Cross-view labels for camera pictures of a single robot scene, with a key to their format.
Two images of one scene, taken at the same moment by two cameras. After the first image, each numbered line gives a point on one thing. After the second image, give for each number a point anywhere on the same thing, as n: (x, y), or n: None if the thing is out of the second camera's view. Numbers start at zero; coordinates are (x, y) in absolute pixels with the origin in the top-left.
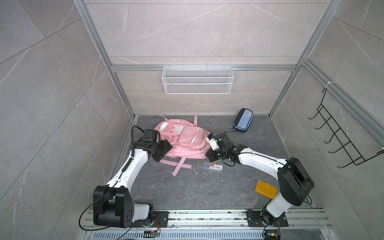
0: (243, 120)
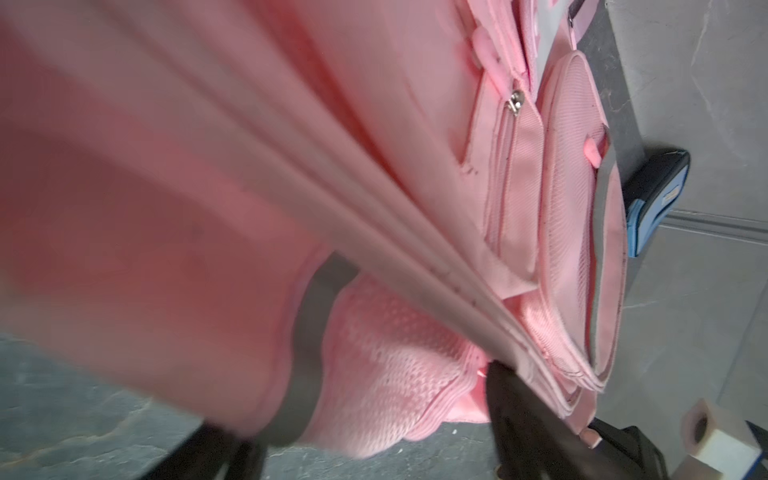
0: (650, 191)
